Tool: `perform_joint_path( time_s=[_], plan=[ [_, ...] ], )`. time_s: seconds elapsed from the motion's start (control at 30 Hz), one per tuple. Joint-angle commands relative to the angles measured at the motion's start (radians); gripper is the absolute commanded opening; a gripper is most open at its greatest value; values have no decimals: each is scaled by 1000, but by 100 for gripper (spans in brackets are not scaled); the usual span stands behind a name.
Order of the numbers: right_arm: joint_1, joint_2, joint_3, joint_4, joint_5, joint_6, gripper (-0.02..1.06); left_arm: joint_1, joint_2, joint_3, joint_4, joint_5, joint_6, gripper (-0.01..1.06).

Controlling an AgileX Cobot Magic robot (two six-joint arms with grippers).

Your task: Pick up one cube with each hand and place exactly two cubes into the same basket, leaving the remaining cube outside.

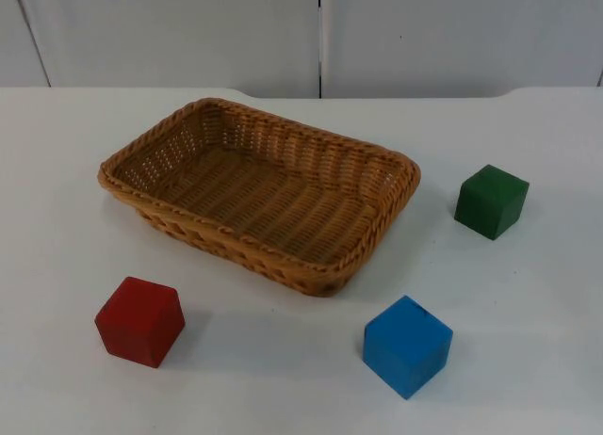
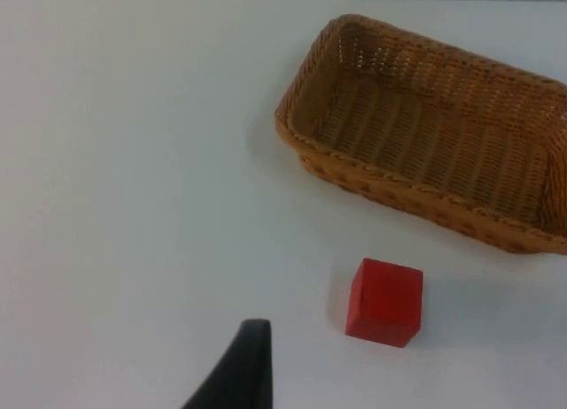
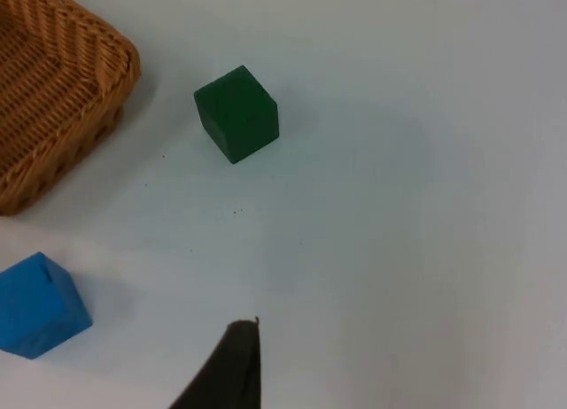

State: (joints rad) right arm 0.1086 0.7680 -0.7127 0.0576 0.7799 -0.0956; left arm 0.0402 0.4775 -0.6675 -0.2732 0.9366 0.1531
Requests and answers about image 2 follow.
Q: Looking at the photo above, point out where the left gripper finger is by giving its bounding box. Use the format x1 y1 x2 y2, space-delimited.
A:
180 318 273 409

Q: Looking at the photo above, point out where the pale brown wicker basket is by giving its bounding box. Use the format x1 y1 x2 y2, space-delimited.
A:
274 13 567 256

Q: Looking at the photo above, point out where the red cube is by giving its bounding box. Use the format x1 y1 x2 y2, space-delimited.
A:
345 257 424 350

